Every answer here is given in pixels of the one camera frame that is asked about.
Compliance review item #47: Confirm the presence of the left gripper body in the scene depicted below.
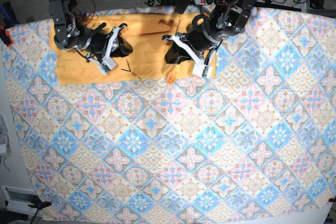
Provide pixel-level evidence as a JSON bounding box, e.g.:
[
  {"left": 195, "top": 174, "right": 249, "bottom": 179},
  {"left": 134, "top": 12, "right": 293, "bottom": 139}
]
[{"left": 162, "top": 33, "right": 218, "bottom": 78}]

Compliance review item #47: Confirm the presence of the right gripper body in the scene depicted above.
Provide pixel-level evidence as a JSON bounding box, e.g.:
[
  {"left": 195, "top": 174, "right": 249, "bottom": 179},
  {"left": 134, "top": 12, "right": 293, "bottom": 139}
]
[{"left": 85, "top": 23, "right": 127, "bottom": 75}]

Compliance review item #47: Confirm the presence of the yellow T-shirt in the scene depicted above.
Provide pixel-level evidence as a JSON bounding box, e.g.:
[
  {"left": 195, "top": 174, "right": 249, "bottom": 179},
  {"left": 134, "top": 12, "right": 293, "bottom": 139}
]
[{"left": 49, "top": 11, "right": 218, "bottom": 87}]

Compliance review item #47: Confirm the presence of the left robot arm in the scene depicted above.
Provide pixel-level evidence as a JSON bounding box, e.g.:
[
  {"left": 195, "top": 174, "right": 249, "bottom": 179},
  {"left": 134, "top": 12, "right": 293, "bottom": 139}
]
[{"left": 109, "top": 0, "right": 256, "bottom": 83}]

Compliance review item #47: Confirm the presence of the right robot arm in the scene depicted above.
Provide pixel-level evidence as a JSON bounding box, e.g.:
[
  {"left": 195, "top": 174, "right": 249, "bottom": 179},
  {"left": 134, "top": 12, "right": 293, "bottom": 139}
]
[{"left": 49, "top": 0, "right": 133, "bottom": 75}]

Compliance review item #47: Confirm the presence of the white power strip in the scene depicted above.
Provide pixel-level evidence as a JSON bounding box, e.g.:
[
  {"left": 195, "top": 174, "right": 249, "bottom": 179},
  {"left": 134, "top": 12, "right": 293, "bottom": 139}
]
[{"left": 194, "top": 0, "right": 215, "bottom": 5}]

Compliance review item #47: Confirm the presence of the patterned blue tablecloth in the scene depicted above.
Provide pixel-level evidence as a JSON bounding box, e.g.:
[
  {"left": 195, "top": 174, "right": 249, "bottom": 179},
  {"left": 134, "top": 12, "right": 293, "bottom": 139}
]
[{"left": 1, "top": 8, "right": 335, "bottom": 223}]

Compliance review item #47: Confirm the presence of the red black clamp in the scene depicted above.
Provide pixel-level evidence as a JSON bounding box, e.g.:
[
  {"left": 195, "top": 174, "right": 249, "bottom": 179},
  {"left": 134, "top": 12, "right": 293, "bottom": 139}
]
[{"left": 0, "top": 24, "right": 13, "bottom": 47}]

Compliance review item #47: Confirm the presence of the orange black clamp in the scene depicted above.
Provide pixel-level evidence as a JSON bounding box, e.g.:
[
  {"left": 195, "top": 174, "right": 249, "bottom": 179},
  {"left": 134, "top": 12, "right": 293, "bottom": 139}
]
[{"left": 28, "top": 200, "right": 51, "bottom": 210}]

